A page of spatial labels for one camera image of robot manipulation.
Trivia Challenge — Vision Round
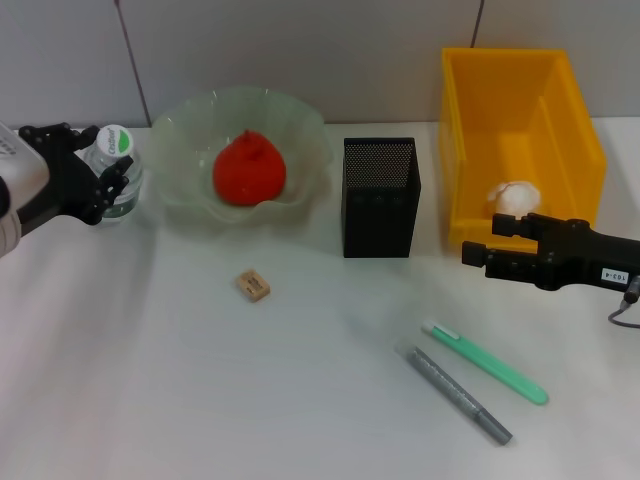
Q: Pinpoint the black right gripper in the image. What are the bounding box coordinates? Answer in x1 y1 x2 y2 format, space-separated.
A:
461 211 640 293

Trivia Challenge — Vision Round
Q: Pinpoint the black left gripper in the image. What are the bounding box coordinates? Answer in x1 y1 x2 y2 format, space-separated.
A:
17 121 136 234

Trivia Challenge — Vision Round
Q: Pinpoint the clear green-label water bottle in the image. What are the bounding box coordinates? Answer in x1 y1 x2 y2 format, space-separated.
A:
82 123 145 225

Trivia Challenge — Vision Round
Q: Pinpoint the white paper ball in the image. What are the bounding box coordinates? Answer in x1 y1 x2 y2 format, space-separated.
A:
485 179 544 219

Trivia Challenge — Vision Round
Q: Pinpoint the mint green pen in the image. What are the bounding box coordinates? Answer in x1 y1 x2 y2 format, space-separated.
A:
420 319 550 407

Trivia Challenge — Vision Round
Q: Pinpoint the orange fruit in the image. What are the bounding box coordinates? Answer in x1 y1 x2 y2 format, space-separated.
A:
213 128 288 207

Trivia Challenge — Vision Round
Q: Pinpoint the translucent wavy glass fruit plate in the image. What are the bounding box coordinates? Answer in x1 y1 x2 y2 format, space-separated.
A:
149 87 335 229

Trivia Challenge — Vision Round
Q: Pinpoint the black mesh pen holder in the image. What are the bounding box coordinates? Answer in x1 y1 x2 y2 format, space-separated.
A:
342 136 424 260

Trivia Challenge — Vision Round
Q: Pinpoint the grey marker pen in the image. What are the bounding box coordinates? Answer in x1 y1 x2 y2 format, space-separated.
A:
394 339 514 446

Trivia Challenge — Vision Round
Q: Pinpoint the small tan eraser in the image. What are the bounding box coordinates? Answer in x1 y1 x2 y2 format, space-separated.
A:
234 268 273 303

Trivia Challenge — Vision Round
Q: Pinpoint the yellow plastic storage bin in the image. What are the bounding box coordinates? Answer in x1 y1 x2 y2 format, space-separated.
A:
439 47 609 251

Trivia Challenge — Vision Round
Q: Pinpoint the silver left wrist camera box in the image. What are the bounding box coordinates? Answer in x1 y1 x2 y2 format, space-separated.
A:
0 121 52 211

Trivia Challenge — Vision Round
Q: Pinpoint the right gripper cable with plug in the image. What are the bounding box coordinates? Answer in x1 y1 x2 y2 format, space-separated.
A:
607 274 640 330

